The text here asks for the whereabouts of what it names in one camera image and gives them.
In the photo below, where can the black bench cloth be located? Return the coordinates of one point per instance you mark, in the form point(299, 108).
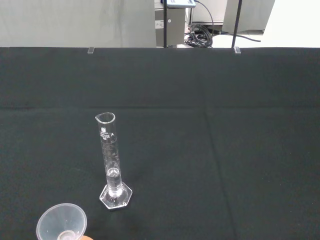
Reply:
point(200, 150)

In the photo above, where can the grey metal cabinet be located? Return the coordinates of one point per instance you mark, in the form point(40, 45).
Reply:
point(160, 27)

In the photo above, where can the black tripod leg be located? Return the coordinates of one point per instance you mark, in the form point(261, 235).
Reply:
point(236, 25)
point(165, 25)

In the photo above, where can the clear cloth clip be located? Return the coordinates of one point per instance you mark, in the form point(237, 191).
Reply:
point(90, 50)
point(237, 50)

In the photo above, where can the blue-grey device box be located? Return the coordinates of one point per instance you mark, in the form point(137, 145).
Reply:
point(181, 3)

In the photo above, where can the white floor cabinet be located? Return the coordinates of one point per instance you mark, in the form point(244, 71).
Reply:
point(247, 15)

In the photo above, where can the translucent plastic funnel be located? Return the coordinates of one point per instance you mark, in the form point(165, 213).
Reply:
point(50, 222)

